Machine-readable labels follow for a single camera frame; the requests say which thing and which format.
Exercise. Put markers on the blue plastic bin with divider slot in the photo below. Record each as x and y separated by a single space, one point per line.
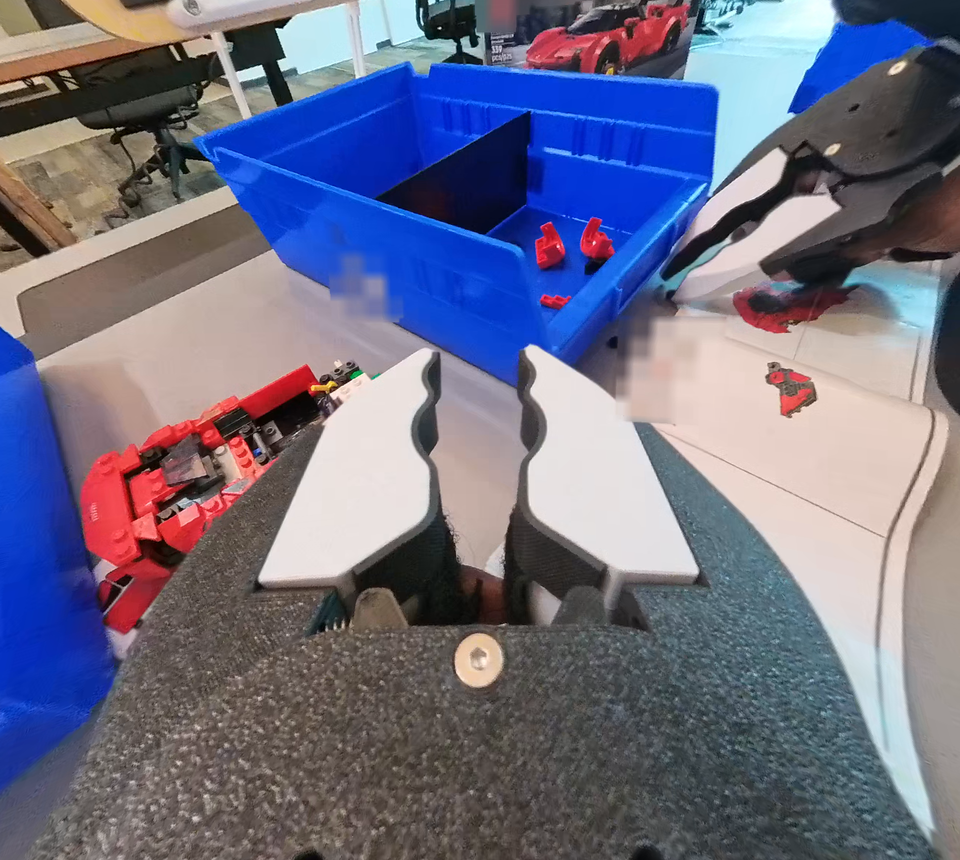
420 275

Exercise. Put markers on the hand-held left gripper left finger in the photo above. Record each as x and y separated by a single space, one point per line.
352 478

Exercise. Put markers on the toy car cardboard box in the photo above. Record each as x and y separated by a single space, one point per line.
622 5

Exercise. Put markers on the toy car instruction booklet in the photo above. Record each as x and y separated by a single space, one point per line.
780 470

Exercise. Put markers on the red toy brick car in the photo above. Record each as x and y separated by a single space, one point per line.
180 493

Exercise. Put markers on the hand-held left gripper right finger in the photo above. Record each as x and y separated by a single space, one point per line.
600 478

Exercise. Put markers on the red curved toy brick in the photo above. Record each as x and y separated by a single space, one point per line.
596 239
551 247

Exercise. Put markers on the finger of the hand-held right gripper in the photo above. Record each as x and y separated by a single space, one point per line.
742 185
757 242

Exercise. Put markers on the pile of small toy bricks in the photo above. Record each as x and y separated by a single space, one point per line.
555 300

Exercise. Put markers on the black bin divider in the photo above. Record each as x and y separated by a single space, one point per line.
472 178

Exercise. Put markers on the brown wooden beam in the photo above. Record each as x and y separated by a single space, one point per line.
30 208

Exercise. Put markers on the person's right hand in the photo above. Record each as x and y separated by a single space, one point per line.
926 230

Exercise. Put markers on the wooden top desk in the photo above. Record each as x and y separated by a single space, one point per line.
45 62

